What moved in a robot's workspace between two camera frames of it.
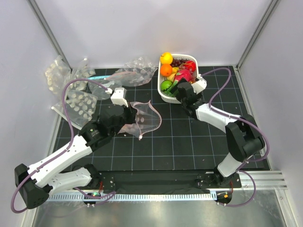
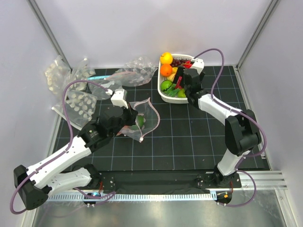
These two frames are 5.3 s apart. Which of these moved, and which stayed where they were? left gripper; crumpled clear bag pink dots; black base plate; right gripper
Moved: right gripper
Stayed: left gripper; crumpled clear bag pink dots; black base plate
